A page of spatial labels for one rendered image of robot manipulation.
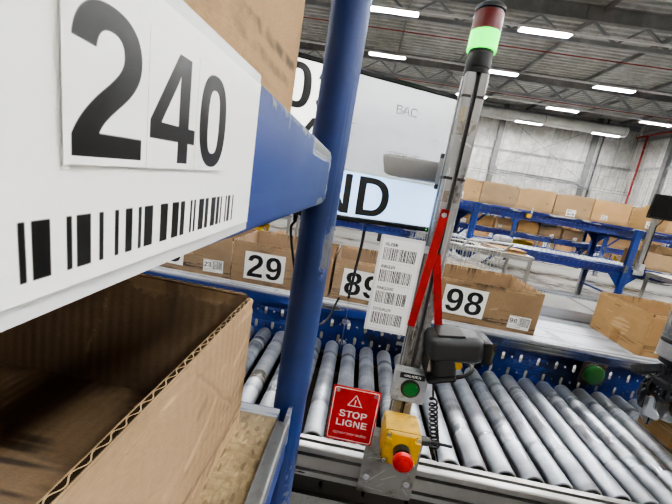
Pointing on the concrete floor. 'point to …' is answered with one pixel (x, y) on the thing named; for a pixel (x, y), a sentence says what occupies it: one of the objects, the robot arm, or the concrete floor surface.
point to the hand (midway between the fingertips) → (645, 418)
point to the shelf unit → (314, 247)
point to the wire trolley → (472, 252)
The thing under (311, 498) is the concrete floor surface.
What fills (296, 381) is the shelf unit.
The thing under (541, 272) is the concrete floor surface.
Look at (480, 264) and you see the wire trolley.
